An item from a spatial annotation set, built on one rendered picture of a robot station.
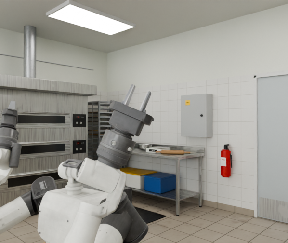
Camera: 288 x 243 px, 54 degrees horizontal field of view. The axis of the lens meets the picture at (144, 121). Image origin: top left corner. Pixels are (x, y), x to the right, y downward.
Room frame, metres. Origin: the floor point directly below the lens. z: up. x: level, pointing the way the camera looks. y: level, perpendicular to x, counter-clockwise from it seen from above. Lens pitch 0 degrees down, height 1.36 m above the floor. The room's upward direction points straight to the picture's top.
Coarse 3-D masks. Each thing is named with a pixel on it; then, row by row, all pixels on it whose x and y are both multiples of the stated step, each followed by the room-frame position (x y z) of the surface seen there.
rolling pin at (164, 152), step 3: (162, 150) 4.50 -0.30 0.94; (165, 150) 4.49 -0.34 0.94; (168, 150) 4.48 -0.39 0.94; (171, 150) 4.47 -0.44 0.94; (174, 150) 4.46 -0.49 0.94; (177, 150) 4.45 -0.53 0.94; (180, 150) 4.44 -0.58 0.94; (183, 150) 4.44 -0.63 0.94; (162, 153) 4.50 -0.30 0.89; (165, 153) 4.49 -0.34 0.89; (168, 153) 4.48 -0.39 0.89; (171, 153) 4.46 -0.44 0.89; (174, 153) 4.45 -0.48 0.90; (177, 153) 4.43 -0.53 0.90; (180, 153) 4.42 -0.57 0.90; (183, 153) 4.41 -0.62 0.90
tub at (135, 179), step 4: (128, 172) 5.08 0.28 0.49; (132, 172) 5.08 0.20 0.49; (136, 172) 5.08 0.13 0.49; (140, 172) 5.08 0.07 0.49; (144, 172) 5.08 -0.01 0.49; (148, 172) 5.08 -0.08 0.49; (152, 172) 5.08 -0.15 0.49; (156, 172) 5.14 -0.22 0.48; (128, 176) 5.05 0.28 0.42; (132, 176) 4.97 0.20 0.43; (136, 176) 4.90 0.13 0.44; (140, 176) 4.86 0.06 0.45; (128, 180) 5.05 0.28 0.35; (132, 180) 4.97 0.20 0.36; (136, 180) 4.90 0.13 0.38; (140, 180) 4.85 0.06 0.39; (128, 184) 5.05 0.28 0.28; (132, 184) 4.97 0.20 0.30; (136, 184) 4.90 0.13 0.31; (140, 184) 4.85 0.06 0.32; (136, 188) 4.91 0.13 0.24; (140, 188) 4.85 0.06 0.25
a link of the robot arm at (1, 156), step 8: (0, 144) 1.10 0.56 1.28; (8, 144) 1.11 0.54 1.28; (16, 144) 1.12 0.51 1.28; (0, 152) 1.06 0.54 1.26; (8, 152) 1.10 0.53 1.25; (16, 152) 1.11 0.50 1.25; (0, 160) 1.06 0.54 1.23; (8, 160) 1.10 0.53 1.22; (16, 160) 1.10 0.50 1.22; (0, 168) 1.11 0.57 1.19; (8, 168) 1.13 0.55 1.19
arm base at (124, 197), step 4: (124, 192) 0.91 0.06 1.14; (124, 196) 0.88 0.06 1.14; (104, 200) 0.94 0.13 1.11; (120, 200) 0.87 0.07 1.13; (124, 200) 0.87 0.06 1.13; (120, 204) 0.86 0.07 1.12; (124, 204) 0.87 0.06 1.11; (120, 208) 0.86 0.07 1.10; (148, 228) 0.92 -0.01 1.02; (144, 232) 0.89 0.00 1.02; (140, 236) 0.88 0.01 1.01; (144, 236) 0.89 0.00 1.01; (136, 240) 0.88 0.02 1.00; (140, 240) 0.88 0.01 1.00
